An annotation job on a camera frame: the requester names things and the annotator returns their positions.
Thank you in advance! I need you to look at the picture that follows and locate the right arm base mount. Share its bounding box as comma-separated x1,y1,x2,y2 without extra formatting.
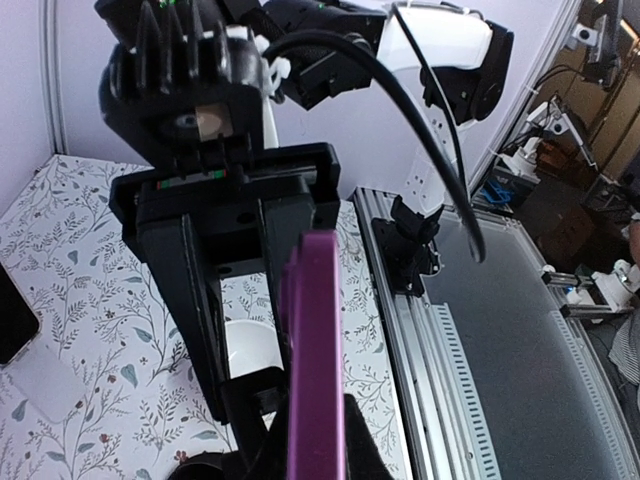
371,196,444,297

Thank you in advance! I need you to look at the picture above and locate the white bowl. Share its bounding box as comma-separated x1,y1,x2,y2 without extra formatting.
225,320,283,378

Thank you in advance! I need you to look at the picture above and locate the tall black phone stand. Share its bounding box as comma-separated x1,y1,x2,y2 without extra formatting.
109,143,340,479

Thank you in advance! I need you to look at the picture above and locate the white folding phone stand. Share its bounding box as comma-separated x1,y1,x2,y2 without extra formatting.
1,339,86,424

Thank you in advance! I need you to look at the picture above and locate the purple-backed black phone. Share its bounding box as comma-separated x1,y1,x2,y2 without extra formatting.
280,230,346,479

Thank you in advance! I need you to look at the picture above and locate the left aluminium frame post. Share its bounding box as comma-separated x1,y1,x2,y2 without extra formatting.
38,0,68,155

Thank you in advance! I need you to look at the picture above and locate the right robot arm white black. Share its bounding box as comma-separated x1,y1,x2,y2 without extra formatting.
95,1,514,216

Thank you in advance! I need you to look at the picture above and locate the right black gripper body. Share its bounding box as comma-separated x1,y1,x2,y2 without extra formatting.
94,1,280,175

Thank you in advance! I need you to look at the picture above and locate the front aluminium rail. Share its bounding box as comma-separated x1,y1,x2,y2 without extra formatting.
353,188,639,479

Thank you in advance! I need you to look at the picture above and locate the floral patterned table mat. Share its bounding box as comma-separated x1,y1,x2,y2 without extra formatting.
0,153,416,480

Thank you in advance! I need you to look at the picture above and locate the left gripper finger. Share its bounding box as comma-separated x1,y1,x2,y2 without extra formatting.
259,394,401,480

